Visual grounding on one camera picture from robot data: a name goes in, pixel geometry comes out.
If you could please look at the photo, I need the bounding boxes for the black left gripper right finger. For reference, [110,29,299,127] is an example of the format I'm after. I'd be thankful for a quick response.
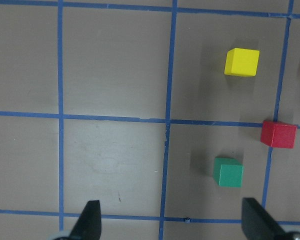
[241,197,286,240]

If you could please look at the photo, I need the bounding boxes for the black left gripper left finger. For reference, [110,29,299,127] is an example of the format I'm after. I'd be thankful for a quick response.
[69,200,102,240]

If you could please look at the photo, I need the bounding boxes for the red wooden block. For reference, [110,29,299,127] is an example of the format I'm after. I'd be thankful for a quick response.
[260,120,298,149]

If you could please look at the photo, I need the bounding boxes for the green wooden block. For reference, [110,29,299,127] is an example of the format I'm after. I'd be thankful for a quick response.
[212,157,244,188]

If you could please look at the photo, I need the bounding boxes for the yellow wooden block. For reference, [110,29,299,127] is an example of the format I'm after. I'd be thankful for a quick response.
[224,47,260,77]

